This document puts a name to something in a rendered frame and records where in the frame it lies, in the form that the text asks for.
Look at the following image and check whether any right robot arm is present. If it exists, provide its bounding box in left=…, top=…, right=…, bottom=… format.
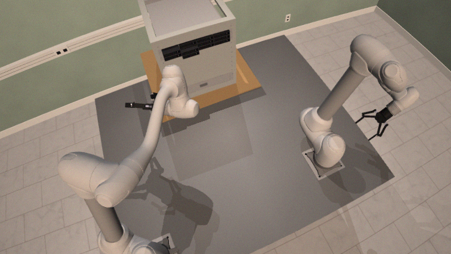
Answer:
left=299, top=34, right=420, bottom=176

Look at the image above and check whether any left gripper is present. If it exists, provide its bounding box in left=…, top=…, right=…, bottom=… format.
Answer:
left=125, top=102, right=153, bottom=110

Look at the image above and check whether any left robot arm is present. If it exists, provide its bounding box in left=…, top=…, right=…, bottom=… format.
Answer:
left=58, top=65, right=199, bottom=254

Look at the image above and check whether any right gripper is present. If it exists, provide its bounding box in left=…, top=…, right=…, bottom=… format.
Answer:
left=355, top=107, right=393, bottom=140

